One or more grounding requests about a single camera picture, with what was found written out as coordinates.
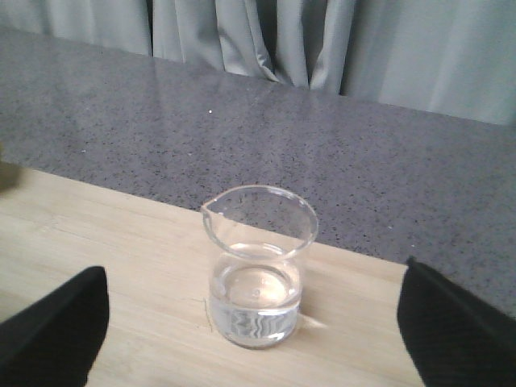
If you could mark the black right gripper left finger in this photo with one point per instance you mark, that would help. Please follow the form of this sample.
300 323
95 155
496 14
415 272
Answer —
55 341

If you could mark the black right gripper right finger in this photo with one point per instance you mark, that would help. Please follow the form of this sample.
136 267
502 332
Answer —
453 337

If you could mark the glass measuring beaker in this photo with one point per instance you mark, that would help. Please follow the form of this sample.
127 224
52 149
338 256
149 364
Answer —
260 237

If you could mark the steel double jigger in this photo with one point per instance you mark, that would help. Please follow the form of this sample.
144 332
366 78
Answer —
11 174

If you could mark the wooden cutting board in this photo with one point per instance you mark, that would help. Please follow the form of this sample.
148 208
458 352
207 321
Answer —
156 262

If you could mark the grey curtain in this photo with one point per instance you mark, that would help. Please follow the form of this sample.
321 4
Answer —
447 57

